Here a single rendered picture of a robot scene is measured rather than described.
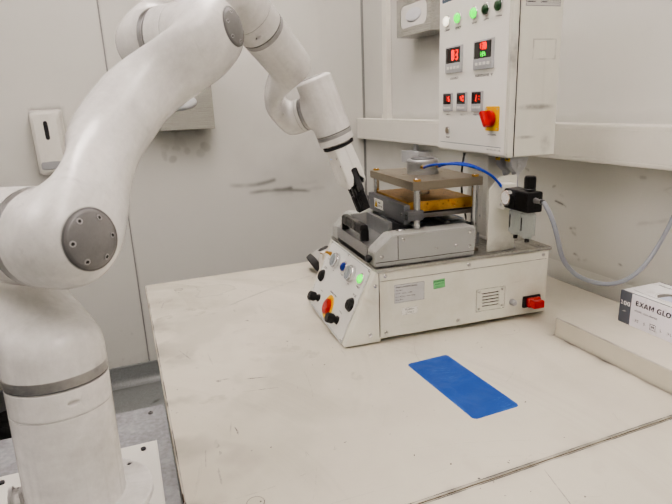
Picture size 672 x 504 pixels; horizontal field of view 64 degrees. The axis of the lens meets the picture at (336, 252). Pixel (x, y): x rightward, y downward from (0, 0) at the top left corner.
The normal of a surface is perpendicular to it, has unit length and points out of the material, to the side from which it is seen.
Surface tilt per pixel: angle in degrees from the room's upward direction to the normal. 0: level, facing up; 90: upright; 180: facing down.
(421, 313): 90
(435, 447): 0
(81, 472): 86
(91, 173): 56
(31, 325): 24
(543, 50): 90
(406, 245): 90
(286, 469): 0
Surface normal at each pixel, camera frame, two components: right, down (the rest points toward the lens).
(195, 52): 0.43, 0.49
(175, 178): 0.37, 0.23
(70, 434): 0.58, 0.13
